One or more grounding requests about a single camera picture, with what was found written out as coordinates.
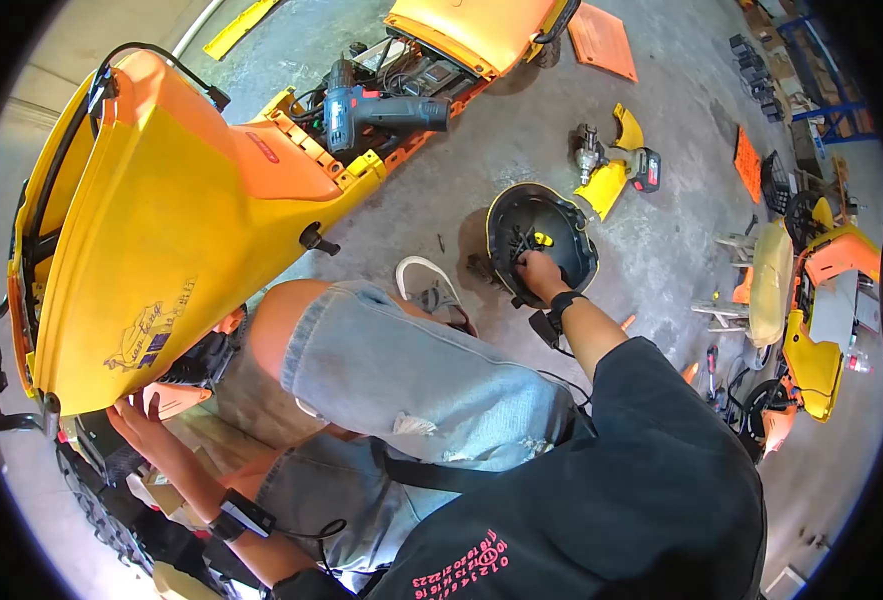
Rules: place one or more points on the person's left hand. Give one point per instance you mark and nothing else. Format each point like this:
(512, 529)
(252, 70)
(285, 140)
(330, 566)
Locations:
(152, 435)

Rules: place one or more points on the person's right hand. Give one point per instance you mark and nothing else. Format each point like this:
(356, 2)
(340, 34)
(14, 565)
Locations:
(545, 279)

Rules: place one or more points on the person's right fingers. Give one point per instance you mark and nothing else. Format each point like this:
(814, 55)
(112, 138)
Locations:
(525, 264)

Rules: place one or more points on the person's left fingers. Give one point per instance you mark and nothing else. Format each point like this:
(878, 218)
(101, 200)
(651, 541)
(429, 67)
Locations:
(150, 406)

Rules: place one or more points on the yellow scooter front panel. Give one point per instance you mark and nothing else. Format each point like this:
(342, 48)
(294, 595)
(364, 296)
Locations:
(171, 247)

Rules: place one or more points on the pile of black screws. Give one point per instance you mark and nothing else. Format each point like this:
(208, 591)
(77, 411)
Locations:
(520, 244)

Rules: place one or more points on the small yellow plastic piece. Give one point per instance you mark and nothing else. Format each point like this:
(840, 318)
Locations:
(543, 240)

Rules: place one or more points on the black helmet with yellow rim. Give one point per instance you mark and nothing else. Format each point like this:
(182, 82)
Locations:
(507, 214)

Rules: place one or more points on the black wrist band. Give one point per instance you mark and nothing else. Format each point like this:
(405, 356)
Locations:
(566, 301)
(238, 517)

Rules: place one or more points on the yellow curved plastic panel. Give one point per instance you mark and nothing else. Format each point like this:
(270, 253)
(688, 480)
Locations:
(606, 189)

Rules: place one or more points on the small orange plastic piece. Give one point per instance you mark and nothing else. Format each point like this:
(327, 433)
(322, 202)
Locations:
(690, 373)
(628, 322)

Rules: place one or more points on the grey impact wrench red battery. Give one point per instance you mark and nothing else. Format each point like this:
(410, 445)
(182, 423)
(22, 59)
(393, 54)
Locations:
(587, 154)

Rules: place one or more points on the person's legs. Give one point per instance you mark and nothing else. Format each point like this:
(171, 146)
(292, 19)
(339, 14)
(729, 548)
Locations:
(411, 375)

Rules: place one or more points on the red black screwdriver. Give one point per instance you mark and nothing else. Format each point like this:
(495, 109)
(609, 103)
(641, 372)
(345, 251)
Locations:
(712, 360)

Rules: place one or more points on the orange flat plastic panel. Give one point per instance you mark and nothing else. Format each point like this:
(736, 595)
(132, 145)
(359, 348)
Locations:
(600, 41)

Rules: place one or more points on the yellow orange electric scooter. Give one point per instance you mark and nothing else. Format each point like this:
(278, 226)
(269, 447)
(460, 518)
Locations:
(471, 30)

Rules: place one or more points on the orange grid panel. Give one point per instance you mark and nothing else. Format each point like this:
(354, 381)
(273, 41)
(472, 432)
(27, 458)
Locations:
(747, 165)

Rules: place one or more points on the pale yellow curved cover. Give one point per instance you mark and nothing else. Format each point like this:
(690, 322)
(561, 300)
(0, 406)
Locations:
(770, 285)

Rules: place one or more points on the person's body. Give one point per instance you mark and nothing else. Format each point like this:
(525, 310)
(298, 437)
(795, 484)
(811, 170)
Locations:
(636, 487)

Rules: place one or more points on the black plastic basket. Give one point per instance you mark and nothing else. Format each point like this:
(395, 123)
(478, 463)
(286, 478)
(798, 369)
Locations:
(774, 184)

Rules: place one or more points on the row of black boxes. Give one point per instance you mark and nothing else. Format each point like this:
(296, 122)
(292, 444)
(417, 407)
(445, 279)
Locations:
(755, 75)

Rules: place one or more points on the dismantled yellow orange scooter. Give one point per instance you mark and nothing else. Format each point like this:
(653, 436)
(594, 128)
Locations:
(813, 364)

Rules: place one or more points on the blue metal shelf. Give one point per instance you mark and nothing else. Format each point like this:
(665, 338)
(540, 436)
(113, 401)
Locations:
(835, 112)

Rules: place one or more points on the clear plastic bottle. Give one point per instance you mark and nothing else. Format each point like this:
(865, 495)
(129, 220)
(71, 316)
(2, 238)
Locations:
(858, 363)

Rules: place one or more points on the long yellow plastic strip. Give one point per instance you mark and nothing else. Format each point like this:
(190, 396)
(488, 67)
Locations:
(235, 30)

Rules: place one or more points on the white slatted frame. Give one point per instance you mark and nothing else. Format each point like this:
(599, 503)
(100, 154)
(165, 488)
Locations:
(723, 311)

